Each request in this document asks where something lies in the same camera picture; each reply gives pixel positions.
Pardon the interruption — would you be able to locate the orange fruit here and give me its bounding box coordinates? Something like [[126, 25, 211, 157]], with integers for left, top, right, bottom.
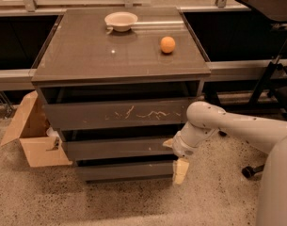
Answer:
[[160, 37, 176, 54]]

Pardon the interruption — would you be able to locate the grey drawer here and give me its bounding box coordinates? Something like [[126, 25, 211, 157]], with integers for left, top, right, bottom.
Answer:
[[43, 98, 194, 131], [62, 137, 173, 161], [76, 161, 173, 182]]

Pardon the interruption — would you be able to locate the white bowl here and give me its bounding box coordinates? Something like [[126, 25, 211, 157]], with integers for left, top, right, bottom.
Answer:
[[104, 12, 138, 32]]

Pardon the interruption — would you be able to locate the black office chair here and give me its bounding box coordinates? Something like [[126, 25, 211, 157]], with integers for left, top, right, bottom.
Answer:
[[241, 28, 287, 179]]

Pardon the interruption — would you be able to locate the grey drawer cabinet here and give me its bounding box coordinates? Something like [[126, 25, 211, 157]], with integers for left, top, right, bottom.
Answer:
[[30, 6, 212, 184]]

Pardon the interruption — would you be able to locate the open cardboard box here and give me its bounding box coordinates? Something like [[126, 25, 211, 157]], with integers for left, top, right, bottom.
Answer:
[[1, 91, 72, 168]]

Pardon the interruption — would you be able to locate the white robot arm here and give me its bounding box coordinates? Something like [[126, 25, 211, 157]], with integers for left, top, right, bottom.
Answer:
[[164, 102, 287, 226]]

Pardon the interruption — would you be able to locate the grey bottom drawer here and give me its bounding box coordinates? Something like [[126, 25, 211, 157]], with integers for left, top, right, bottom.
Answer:
[[76, 161, 173, 182]]

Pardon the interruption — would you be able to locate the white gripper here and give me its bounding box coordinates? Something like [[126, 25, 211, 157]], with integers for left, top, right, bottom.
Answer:
[[163, 133, 197, 185]]

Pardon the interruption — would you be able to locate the grey top drawer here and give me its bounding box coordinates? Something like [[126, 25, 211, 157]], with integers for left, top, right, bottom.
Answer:
[[43, 98, 194, 131]]

